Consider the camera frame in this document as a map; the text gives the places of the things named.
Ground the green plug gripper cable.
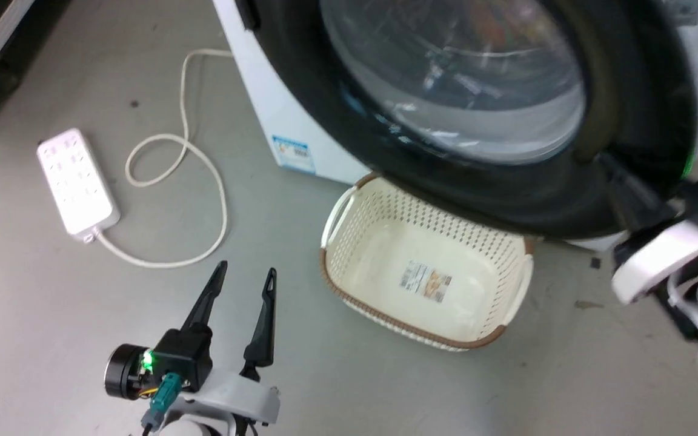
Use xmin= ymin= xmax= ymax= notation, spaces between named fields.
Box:
xmin=141 ymin=372 xmax=182 ymax=436

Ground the paper label in basket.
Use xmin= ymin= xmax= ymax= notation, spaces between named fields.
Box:
xmin=399 ymin=260 xmax=453 ymax=303

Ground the white power cord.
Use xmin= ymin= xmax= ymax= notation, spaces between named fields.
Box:
xmin=96 ymin=48 xmax=234 ymax=269

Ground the white power strip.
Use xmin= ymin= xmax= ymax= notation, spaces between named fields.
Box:
xmin=36 ymin=128 xmax=122 ymax=244

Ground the blue energy label sticker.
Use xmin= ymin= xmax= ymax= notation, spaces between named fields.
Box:
xmin=271 ymin=134 xmax=316 ymax=176

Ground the white washing machine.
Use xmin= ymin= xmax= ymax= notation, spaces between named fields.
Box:
xmin=212 ymin=0 xmax=698 ymax=253

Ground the black round washing machine door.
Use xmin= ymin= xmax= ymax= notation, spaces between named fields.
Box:
xmin=235 ymin=0 xmax=698 ymax=240

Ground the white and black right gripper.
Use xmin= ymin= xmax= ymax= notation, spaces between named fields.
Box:
xmin=595 ymin=151 xmax=698 ymax=343

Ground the cream perforated laundry basket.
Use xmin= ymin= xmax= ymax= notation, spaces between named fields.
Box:
xmin=319 ymin=172 xmax=535 ymax=352

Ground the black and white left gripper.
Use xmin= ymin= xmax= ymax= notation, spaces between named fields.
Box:
xmin=104 ymin=260 xmax=281 ymax=436

